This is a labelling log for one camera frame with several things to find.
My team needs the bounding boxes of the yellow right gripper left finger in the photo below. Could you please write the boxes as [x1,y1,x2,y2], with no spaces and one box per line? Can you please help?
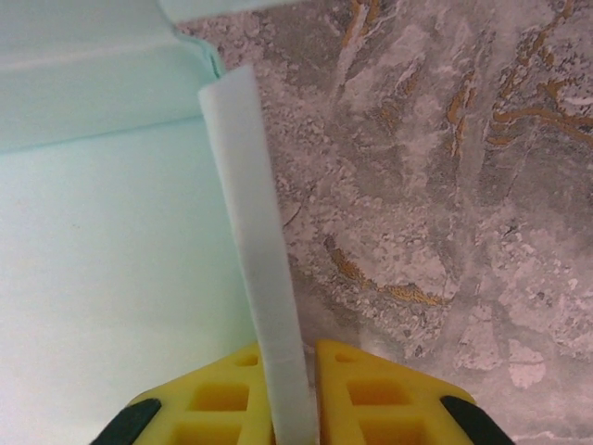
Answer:
[95,341,274,445]

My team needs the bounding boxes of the mint green paper box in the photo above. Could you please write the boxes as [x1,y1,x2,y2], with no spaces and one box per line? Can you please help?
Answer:
[0,0,321,445]

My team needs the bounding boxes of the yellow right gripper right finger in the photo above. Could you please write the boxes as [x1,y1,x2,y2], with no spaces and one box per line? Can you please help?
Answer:
[314,338,511,445]

